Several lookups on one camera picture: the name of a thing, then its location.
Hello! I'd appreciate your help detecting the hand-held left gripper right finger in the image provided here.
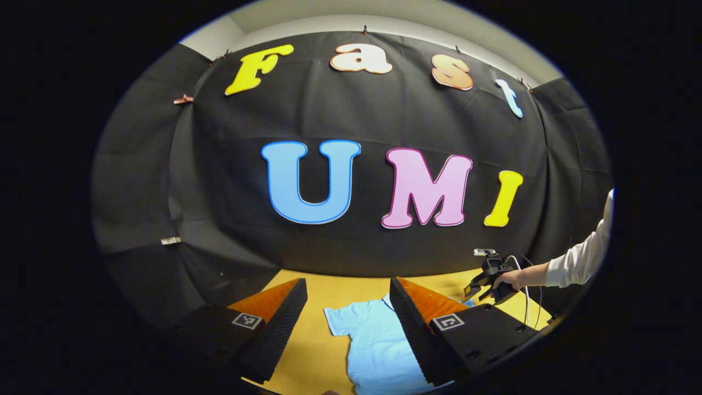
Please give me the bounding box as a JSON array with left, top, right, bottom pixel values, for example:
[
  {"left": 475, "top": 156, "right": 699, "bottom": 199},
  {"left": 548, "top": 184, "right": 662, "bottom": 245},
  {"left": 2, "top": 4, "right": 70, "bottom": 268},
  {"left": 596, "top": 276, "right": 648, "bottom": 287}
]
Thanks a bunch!
[{"left": 389, "top": 276, "right": 549, "bottom": 386}]

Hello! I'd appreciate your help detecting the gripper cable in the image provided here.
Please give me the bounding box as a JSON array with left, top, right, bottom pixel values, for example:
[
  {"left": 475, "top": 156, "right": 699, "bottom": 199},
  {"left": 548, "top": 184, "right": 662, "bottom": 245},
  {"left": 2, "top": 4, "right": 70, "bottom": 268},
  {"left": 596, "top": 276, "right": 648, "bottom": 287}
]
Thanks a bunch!
[{"left": 505, "top": 254, "right": 544, "bottom": 327}]

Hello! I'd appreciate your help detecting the light blue T-shirt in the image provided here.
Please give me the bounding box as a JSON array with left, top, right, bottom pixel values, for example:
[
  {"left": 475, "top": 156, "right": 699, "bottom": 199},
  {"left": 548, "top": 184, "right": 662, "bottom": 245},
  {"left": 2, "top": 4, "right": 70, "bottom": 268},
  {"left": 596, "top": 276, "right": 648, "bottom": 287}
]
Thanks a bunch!
[{"left": 324, "top": 294, "right": 477, "bottom": 395}]

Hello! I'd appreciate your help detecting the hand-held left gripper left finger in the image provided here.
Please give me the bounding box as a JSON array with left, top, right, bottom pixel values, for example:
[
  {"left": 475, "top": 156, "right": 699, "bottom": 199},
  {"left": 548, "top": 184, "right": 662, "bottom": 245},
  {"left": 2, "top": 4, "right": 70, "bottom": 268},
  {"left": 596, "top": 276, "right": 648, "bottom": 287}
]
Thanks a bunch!
[{"left": 165, "top": 278, "right": 309, "bottom": 385}]

